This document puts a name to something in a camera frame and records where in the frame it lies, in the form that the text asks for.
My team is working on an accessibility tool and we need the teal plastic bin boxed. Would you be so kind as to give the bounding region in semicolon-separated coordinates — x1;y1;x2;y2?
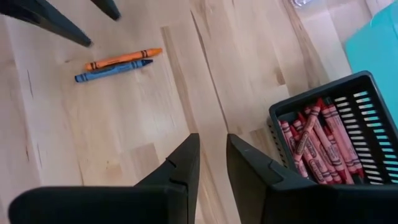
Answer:
344;0;398;129

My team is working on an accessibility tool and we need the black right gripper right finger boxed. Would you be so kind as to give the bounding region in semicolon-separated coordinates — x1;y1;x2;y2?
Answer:
226;133;398;224

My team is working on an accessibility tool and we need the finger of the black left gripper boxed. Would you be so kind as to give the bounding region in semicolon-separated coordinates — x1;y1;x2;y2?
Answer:
90;0;123;22
0;0;93;48

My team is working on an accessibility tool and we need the orange crayon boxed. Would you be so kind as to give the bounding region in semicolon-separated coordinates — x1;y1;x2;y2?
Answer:
85;47;164;72

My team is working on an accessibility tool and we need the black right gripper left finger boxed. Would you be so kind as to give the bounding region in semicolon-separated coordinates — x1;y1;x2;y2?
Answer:
7;133;201;224

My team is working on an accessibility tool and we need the blue crayon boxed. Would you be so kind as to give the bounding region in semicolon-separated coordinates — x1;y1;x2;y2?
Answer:
73;58;154;83

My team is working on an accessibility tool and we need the black mesh basket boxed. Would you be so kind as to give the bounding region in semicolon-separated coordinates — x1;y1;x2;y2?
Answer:
267;70;398;187

